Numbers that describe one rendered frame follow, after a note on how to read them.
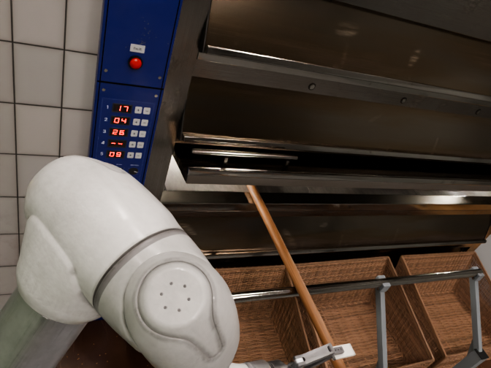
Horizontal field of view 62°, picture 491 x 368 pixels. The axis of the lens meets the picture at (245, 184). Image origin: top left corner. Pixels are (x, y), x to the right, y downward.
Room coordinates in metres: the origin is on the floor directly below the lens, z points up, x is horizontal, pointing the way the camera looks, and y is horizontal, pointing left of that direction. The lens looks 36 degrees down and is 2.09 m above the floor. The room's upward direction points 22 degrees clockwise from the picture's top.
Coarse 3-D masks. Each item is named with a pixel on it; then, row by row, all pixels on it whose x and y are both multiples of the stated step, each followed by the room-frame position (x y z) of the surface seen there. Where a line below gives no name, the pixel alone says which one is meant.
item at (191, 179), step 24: (240, 168) 0.99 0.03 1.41; (264, 168) 1.04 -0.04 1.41; (288, 168) 1.09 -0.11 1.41; (312, 168) 1.15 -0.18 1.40; (336, 168) 1.21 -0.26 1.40; (360, 168) 1.28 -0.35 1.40; (384, 168) 1.35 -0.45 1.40; (408, 168) 1.43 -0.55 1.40; (432, 168) 1.51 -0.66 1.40; (456, 168) 1.60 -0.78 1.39; (480, 168) 1.71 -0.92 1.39
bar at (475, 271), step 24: (288, 288) 0.84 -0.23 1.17; (312, 288) 0.88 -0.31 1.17; (336, 288) 0.92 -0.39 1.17; (360, 288) 0.97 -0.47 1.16; (384, 288) 1.02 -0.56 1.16; (384, 312) 0.98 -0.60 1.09; (384, 336) 0.93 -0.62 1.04; (480, 336) 1.15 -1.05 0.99; (384, 360) 0.88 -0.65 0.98; (480, 360) 1.08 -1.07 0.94
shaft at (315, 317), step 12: (252, 192) 1.18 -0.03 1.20; (264, 204) 1.13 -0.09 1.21; (264, 216) 1.08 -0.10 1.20; (276, 228) 1.04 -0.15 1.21; (276, 240) 0.99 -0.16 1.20; (288, 252) 0.95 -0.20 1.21; (288, 264) 0.91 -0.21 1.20; (300, 276) 0.88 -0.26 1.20; (300, 288) 0.83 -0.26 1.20; (312, 300) 0.81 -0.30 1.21; (312, 312) 0.77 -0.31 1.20; (324, 324) 0.74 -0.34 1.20; (324, 336) 0.71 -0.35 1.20; (336, 360) 0.65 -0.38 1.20
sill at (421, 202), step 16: (176, 192) 1.05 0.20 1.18; (192, 192) 1.08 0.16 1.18; (208, 192) 1.11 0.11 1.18; (224, 192) 1.14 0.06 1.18; (240, 192) 1.18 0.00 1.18; (176, 208) 1.00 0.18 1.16; (192, 208) 1.03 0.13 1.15; (208, 208) 1.06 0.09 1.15; (224, 208) 1.09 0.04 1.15; (240, 208) 1.13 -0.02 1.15; (256, 208) 1.16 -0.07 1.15; (272, 208) 1.19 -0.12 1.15; (288, 208) 1.23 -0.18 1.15; (304, 208) 1.27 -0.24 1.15; (320, 208) 1.31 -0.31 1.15; (336, 208) 1.35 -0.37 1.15; (352, 208) 1.40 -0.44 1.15; (368, 208) 1.44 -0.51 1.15; (384, 208) 1.49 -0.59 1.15; (400, 208) 1.54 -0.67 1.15; (416, 208) 1.59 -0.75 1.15; (432, 208) 1.64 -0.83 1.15; (448, 208) 1.70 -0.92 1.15; (464, 208) 1.76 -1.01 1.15; (480, 208) 1.82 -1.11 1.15
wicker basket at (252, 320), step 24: (240, 288) 1.13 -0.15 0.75; (264, 288) 1.19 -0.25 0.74; (240, 312) 1.12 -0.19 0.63; (264, 312) 1.18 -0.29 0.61; (288, 312) 1.13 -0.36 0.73; (240, 336) 1.03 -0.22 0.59; (264, 336) 1.08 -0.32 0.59; (288, 336) 1.07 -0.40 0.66; (240, 360) 0.93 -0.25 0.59; (288, 360) 1.01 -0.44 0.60
